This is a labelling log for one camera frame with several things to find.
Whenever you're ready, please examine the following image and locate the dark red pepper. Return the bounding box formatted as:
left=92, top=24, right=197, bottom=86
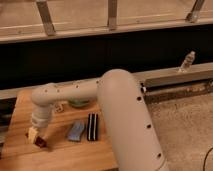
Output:
left=35, top=137, right=47, bottom=148

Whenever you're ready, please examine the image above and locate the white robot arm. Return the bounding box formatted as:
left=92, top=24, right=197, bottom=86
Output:
left=28, top=69, right=169, bottom=171

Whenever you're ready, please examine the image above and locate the small white bottle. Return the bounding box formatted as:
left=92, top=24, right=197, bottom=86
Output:
left=54, top=103, right=64, bottom=113

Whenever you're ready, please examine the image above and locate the blue sponge cloth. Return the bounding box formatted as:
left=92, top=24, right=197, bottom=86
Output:
left=67, top=121, right=85, bottom=142

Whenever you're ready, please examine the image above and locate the black white striped block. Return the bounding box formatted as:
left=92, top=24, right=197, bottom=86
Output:
left=87, top=114, right=98, bottom=141

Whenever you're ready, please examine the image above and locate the clear plastic water bottle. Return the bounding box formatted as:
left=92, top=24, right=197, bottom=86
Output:
left=179, top=51, right=195, bottom=72

